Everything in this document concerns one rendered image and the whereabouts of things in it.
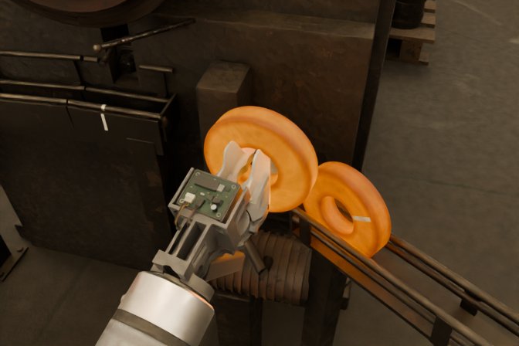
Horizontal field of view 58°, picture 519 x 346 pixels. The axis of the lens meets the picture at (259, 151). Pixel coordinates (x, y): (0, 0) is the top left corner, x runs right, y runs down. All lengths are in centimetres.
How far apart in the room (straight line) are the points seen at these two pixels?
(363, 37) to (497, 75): 183
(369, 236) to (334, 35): 34
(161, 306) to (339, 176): 32
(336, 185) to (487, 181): 131
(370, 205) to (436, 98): 168
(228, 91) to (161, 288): 41
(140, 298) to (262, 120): 24
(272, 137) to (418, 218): 121
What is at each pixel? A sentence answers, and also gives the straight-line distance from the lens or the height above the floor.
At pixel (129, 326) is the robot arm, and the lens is 48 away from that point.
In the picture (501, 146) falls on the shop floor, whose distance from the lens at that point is 214.
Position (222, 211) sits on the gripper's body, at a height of 88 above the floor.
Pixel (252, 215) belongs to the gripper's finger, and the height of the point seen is 83.
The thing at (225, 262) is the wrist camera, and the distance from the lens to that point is 57.
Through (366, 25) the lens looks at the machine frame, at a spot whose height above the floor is 87.
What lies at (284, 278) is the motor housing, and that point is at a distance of 88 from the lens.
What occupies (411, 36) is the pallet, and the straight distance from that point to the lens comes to 248.
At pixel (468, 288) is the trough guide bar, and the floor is 70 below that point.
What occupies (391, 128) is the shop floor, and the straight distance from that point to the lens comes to 207.
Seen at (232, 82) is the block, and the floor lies 80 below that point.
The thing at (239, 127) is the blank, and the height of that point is 89.
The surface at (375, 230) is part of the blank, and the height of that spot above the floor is 73.
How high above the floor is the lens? 125
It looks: 42 degrees down
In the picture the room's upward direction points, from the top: straight up
